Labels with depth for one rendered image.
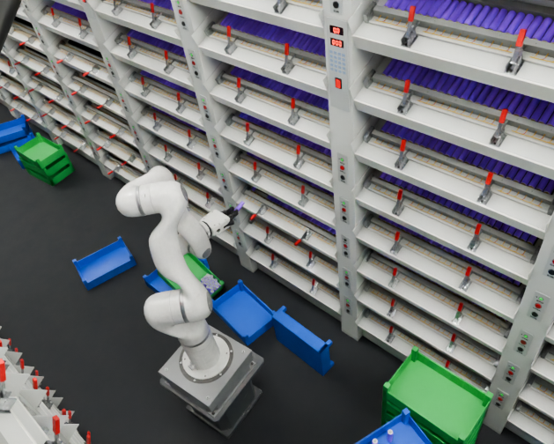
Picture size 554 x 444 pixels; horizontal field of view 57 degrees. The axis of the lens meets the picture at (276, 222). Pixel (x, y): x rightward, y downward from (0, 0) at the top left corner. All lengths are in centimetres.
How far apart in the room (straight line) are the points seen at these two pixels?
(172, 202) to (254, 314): 115
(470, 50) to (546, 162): 32
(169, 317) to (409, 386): 89
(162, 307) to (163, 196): 38
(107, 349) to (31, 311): 57
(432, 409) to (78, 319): 187
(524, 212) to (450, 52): 47
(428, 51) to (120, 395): 201
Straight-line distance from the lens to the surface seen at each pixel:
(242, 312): 268
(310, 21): 156
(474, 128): 143
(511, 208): 152
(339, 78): 155
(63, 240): 345
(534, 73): 129
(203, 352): 198
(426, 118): 147
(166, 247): 170
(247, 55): 185
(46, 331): 302
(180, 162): 275
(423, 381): 199
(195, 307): 175
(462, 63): 132
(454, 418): 195
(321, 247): 217
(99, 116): 335
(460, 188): 155
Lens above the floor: 216
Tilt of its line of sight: 45 degrees down
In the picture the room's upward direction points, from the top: 10 degrees counter-clockwise
